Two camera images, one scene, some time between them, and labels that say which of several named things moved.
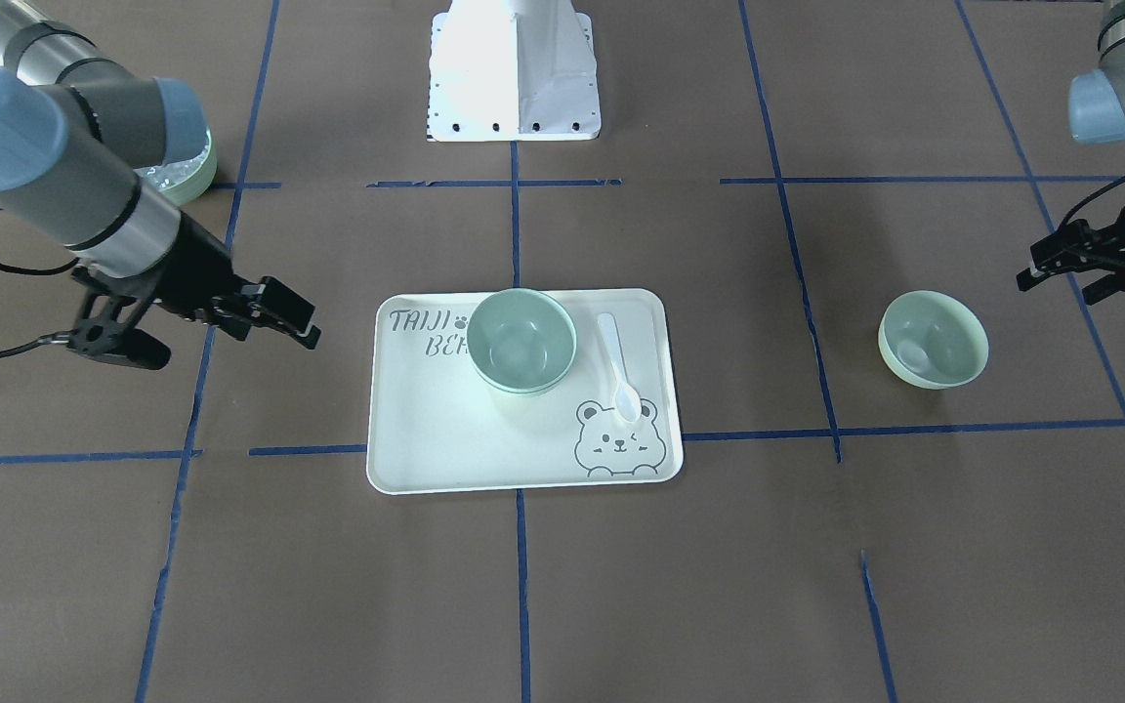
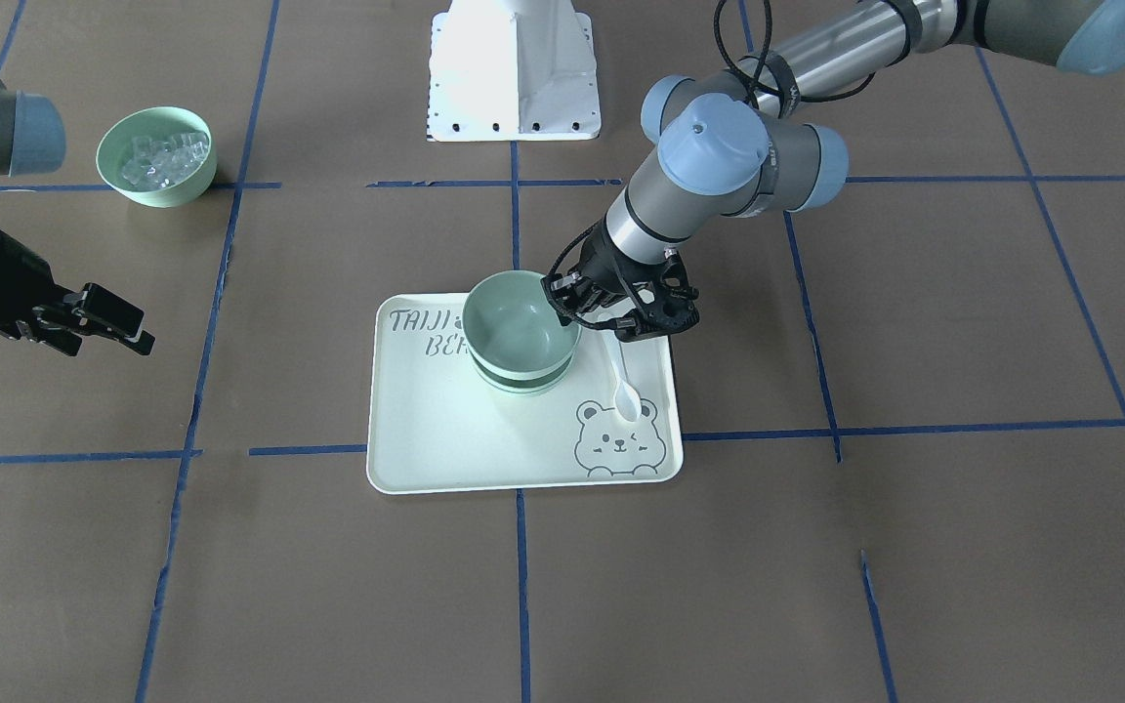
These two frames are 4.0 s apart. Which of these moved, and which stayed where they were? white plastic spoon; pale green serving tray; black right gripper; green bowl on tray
Moved: black right gripper
Stayed: green bowl on tray; pale green serving tray; white plastic spoon
